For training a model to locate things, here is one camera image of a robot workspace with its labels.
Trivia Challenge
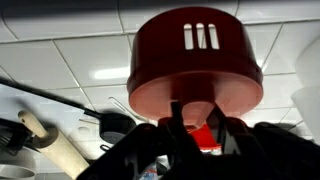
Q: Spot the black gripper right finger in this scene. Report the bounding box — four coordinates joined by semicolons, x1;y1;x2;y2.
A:
207;104;243;156

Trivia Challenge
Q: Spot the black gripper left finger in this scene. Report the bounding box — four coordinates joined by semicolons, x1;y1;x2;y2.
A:
169;100;203;161

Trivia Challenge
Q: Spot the red plastic jug lid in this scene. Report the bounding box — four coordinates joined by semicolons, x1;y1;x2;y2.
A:
125;5;265;126

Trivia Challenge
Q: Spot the black measuring cup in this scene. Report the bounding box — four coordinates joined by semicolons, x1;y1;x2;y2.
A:
0;77;138;145

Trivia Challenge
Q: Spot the wooden rolling pin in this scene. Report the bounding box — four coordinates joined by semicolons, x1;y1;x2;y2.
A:
17;109;92;180

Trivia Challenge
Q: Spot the small white ceramic bowl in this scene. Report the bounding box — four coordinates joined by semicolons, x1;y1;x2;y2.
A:
0;162;37;180

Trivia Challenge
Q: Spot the thin metal wire utensil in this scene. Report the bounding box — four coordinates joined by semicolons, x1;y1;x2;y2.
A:
107;95;149;124

